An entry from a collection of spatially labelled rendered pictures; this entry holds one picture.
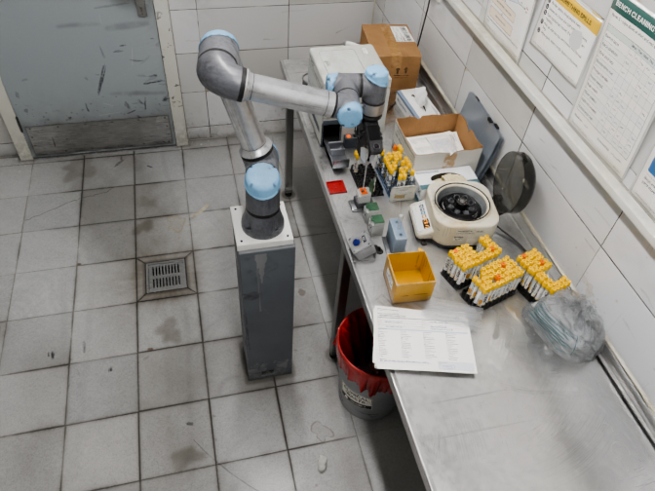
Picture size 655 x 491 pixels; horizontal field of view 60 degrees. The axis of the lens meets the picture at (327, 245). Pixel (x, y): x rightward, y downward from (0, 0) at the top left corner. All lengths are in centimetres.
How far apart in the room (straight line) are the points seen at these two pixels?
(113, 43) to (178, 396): 195
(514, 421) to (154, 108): 279
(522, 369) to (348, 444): 99
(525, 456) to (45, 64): 305
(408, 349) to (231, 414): 110
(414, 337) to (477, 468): 41
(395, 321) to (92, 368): 155
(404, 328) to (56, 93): 259
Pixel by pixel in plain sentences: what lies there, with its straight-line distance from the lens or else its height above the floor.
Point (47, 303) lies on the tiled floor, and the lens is 313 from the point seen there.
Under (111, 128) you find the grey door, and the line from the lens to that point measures 379.
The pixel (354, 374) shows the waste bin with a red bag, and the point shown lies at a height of 40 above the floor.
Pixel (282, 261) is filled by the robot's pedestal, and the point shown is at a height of 80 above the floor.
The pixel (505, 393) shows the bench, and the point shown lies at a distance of 176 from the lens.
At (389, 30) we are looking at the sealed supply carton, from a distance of 291.
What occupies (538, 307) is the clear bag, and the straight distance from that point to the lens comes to 188.
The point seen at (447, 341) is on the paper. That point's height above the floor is 89.
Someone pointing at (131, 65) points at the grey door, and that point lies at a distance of 356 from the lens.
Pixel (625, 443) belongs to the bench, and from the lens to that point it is 184.
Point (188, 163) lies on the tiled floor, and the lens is 372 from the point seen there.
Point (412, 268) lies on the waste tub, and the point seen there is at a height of 89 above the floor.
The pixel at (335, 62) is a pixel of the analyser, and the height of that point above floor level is 117.
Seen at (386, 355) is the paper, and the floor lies 89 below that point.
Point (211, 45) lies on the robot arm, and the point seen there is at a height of 153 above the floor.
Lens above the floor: 233
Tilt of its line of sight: 47 degrees down
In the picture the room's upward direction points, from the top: 5 degrees clockwise
